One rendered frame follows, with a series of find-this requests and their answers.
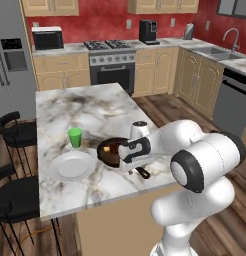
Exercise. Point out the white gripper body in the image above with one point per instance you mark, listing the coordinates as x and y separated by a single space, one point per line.
130 166

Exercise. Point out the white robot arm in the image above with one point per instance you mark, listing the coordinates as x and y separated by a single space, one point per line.
208 160

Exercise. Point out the black frying pan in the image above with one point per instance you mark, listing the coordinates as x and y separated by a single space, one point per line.
105 158

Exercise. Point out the brown steak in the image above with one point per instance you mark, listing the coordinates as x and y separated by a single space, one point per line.
110 148

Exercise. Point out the white plate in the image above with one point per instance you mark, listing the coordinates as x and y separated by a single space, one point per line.
71 166

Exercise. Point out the green cup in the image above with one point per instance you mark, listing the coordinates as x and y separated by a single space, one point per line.
75 137

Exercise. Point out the marble-top kitchen island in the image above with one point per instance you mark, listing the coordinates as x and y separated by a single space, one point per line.
95 106

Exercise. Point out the wooden base cupboards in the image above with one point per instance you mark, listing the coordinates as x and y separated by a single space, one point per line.
198 81
61 71
155 70

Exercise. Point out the steel stove with oven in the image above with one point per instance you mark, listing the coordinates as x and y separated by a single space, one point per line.
111 66

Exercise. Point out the black bar stool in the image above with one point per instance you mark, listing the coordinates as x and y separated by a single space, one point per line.
18 131
15 200

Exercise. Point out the grey dishwasher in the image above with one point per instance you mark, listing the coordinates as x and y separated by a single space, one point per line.
231 100

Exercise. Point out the black coffee machine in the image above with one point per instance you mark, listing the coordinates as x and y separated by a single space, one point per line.
148 31

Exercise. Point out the steel sink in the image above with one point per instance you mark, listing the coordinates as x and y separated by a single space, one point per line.
215 52

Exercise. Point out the black and white microwave oven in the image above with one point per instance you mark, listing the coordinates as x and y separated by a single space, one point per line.
47 39

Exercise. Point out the grey fridge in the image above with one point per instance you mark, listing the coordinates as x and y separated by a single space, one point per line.
11 56

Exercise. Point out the steel tap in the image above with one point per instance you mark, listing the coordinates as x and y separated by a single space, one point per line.
235 36

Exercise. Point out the dark framed window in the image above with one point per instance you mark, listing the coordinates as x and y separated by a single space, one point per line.
235 8

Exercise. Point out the grey wall socket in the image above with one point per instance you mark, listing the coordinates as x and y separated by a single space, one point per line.
35 24
207 25
129 24
172 22

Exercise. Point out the wooden wall cupboards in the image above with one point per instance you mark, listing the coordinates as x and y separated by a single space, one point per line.
50 7
163 6

